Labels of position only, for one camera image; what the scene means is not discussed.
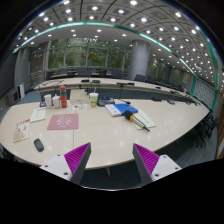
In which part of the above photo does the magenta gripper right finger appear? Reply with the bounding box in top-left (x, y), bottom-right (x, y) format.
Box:
top-left (133, 143), bottom-right (181, 185)

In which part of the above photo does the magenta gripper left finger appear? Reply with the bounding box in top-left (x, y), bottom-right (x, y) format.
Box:
top-left (41, 143), bottom-right (91, 185)

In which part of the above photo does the black computer mouse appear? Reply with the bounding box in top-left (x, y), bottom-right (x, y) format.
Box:
top-left (34, 138), bottom-right (44, 152)

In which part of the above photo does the pink mouse pad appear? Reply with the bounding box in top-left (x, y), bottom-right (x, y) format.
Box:
top-left (47, 114), bottom-right (79, 130)

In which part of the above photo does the pale green paper sheet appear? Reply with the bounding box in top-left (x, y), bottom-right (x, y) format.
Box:
top-left (134, 110), bottom-right (156, 130)

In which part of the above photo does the black and yellow lint roller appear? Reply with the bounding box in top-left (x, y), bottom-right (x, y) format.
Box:
top-left (124, 110), bottom-right (149, 131)

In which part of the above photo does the colourful leaflet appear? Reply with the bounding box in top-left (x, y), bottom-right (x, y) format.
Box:
top-left (67, 104), bottom-right (87, 110)

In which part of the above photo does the red and white booklet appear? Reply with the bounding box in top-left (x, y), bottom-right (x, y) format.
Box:
top-left (13, 119), bottom-right (30, 143)

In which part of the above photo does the white paper booklet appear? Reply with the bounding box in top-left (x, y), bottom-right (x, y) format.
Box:
top-left (30, 107), bottom-right (46, 122)

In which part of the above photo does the blue folder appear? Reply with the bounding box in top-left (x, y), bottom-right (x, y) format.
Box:
top-left (114, 103), bottom-right (138, 115)

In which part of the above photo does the white book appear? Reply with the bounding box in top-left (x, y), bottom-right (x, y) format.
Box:
top-left (106, 104), bottom-right (121, 117)

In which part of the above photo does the grey desk device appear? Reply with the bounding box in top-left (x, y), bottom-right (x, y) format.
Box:
top-left (97, 97), bottom-right (115, 107)

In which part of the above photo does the green and white cup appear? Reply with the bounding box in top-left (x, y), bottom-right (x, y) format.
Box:
top-left (89, 93), bottom-right (99, 107)

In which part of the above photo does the white paper cup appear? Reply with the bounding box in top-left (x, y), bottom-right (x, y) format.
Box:
top-left (44, 94), bottom-right (52, 108)

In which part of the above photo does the red water bottle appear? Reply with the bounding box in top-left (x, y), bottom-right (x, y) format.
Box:
top-left (60, 85), bottom-right (67, 108)

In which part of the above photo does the grey round pillar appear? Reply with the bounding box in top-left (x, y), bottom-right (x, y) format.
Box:
top-left (128, 40), bottom-right (150, 80)

